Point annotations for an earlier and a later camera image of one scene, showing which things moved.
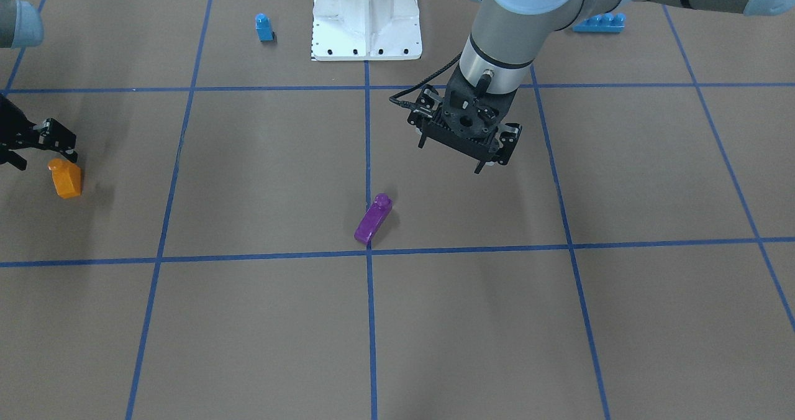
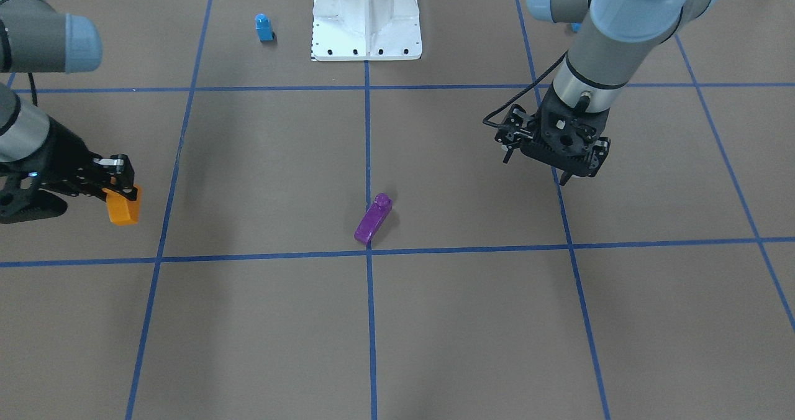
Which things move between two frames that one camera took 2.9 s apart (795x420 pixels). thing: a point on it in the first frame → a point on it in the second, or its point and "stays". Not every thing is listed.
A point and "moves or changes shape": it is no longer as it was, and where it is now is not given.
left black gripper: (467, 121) → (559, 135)
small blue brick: (264, 27) stays
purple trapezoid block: (377, 214) stays
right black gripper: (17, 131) → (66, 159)
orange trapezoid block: (67, 178) moves or changes shape
